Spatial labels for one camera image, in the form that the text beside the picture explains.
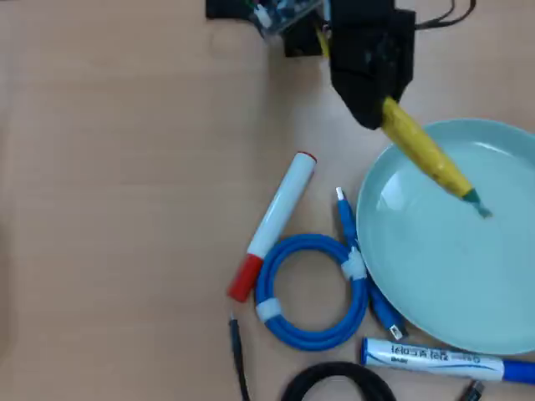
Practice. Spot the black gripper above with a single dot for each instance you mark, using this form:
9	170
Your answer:
372	46

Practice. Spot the yellow Maxim coffee stick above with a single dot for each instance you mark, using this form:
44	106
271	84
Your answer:
422	146

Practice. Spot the white marker with red cap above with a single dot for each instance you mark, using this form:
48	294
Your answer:
280	209

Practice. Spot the light blue plate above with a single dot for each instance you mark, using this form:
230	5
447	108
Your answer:
439	271

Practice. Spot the white marker with blue cap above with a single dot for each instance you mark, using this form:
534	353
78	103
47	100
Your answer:
418	357

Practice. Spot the black USB plug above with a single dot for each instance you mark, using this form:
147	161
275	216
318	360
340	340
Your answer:
474	390

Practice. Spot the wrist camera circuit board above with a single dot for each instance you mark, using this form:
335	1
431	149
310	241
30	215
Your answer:
276	16

